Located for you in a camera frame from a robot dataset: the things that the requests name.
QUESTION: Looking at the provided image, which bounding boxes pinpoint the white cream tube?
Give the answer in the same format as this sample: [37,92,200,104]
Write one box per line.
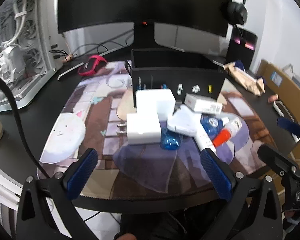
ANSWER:
[194,126,216,154]

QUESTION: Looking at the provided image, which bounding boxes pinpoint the orange cap glue bottle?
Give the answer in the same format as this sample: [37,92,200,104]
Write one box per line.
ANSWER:
[212,117,242,147]

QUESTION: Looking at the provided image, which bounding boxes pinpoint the white medicine box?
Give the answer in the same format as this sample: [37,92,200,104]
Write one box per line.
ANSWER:
[184,94,223,114]

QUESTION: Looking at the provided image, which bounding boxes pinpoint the white plug charger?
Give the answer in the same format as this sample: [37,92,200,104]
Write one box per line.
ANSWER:
[117,113,161,145]

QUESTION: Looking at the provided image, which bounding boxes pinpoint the large white power adapter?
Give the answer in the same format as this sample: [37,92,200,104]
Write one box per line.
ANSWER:
[135,88,175,121]

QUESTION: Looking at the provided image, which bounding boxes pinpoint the black cardboard box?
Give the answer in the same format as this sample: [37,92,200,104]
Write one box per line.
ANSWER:
[129,49,226,102]

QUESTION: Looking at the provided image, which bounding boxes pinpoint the blue eye drop bottle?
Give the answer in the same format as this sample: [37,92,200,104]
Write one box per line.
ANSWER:
[160,127,183,151]
[200,116,229,136]

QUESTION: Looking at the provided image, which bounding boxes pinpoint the white smartphone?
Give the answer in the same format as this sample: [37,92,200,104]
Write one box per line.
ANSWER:
[273,100,300,142]

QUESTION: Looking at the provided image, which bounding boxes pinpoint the pink lip balm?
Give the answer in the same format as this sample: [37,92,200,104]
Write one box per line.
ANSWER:
[267,94,279,104]

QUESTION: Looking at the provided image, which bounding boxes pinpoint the wet wipes pack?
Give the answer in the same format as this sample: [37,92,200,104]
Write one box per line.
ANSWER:
[223,62,265,96]

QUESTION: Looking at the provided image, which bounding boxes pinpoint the anime desk mat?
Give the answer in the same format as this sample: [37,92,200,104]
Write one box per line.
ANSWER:
[40,61,275,200]

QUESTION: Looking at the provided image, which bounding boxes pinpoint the black speaker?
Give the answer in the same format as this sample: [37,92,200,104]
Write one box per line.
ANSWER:
[226,27,258,69]

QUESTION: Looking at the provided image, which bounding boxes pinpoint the pink gaming mouse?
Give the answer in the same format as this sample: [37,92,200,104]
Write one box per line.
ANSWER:
[77,55,108,76]

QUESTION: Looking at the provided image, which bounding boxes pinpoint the black headphones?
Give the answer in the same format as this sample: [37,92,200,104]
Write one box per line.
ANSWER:
[228,0,248,25]

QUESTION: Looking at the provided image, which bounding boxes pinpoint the white PC case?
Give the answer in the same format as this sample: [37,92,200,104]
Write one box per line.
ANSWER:
[0,0,71,108]

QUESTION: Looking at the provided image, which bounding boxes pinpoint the black curved monitor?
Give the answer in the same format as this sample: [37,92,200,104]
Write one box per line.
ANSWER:
[57,0,234,38]

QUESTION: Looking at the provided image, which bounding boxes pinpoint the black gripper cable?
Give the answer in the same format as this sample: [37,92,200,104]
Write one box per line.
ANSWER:
[0,71,52,181]

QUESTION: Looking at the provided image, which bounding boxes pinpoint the black monitor cables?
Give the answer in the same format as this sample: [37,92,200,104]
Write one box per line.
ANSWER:
[49,28,135,63]

